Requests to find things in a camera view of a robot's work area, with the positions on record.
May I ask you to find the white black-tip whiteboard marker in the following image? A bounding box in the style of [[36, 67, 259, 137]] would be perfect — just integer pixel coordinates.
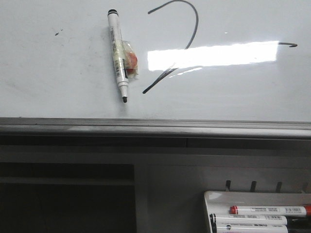
[[107, 9, 138, 103]]

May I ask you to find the white whiteboard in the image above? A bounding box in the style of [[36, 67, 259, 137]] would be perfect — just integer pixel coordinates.
[[0, 0, 311, 122]]

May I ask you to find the white marker tray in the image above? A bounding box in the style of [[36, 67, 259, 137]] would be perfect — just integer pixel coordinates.
[[204, 191, 311, 233]]

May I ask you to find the black capped marker middle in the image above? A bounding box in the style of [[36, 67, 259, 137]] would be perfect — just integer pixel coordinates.
[[209, 214, 288, 225]]

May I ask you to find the black capped marker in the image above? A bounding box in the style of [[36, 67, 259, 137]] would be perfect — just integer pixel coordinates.
[[212, 223, 288, 233], [209, 214, 288, 225]]

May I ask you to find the black capped marker lower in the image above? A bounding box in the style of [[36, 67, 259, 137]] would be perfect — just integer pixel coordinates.
[[212, 223, 288, 233]]

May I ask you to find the red capped white marker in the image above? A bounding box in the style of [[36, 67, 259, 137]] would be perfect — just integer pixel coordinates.
[[229, 205, 311, 216]]

